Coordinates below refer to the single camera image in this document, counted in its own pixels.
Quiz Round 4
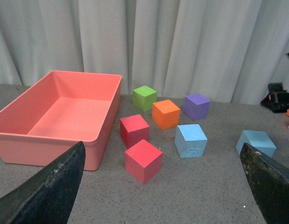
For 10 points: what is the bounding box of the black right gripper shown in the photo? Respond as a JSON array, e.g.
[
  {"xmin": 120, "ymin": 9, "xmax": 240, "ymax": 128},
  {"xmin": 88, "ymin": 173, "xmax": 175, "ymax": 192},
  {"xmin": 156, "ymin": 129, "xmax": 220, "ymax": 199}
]
[{"xmin": 261, "ymin": 83, "xmax": 289, "ymax": 113}]

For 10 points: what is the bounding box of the salmon pink plastic bin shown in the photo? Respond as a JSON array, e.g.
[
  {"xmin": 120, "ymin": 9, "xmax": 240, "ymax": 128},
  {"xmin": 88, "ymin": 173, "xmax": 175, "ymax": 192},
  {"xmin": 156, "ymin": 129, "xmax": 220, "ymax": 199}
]
[{"xmin": 0, "ymin": 70, "xmax": 122, "ymax": 171}]

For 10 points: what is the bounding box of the smooth light blue block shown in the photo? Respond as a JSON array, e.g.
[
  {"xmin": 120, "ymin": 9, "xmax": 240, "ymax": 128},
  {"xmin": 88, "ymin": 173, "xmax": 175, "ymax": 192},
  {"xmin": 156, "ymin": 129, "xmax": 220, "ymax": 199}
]
[{"xmin": 236, "ymin": 130, "xmax": 276, "ymax": 157}]

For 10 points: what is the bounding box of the green foam block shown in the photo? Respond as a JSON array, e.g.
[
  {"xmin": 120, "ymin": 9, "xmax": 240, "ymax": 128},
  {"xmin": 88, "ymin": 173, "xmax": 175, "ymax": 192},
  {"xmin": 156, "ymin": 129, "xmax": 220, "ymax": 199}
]
[{"xmin": 132, "ymin": 85, "xmax": 157, "ymax": 112}]

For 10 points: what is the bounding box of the orange block near green block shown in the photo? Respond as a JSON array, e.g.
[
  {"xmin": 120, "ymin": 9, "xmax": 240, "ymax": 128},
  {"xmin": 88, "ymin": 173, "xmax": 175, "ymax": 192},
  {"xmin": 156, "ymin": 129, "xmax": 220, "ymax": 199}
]
[{"xmin": 151, "ymin": 99, "xmax": 180, "ymax": 130}]

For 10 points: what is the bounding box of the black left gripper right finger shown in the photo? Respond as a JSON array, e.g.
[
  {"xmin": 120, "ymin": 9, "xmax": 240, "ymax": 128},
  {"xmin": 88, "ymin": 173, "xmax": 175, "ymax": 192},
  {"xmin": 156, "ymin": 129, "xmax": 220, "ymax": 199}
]
[{"xmin": 240, "ymin": 143, "xmax": 289, "ymax": 224}]

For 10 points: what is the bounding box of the grey white curtain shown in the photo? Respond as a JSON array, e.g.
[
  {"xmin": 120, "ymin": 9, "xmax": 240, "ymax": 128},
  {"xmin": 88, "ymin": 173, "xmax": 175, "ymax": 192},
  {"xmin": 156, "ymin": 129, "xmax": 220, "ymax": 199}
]
[{"xmin": 0, "ymin": 0, "xmax": 289, "ymax": 105}]

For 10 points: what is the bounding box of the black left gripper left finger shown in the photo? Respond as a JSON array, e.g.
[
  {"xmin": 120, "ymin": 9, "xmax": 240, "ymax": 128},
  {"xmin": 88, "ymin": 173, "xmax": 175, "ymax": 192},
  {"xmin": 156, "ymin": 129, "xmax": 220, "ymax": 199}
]
[{"xmin": 0, "ymin": 141, "xmax": 86, "ymax": 224}]

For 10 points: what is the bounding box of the purple block near curtain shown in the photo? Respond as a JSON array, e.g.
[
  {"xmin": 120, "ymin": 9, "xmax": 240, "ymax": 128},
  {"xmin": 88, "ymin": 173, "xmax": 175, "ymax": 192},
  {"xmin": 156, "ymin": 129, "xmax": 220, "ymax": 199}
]
[{"xmin": 182, "ymin": 93, "xmax": 211, "ymax": 120}]

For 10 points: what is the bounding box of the red block near bin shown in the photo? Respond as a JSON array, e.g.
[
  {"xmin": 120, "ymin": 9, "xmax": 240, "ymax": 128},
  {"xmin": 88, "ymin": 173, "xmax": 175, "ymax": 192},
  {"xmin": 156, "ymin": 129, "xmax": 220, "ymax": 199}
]
[{"xmin": 120, "ymin": 114, "xmax": 150, "ymax": 148}]

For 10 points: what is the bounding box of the red block in front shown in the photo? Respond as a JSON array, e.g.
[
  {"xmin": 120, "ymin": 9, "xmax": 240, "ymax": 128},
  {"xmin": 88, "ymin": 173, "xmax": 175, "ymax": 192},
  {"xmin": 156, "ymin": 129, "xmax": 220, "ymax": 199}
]
[{"xmin": 124, "ymin": 140, "xmax": 163, "ymax": 184}]

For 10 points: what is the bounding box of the dented light blue block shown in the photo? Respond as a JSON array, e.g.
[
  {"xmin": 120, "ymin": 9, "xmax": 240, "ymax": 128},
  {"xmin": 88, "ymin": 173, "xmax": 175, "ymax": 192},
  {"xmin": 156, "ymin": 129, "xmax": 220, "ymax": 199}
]
[{"xmin": 174, "ymin": 124, "xmax": 207, "ymax": 159}]

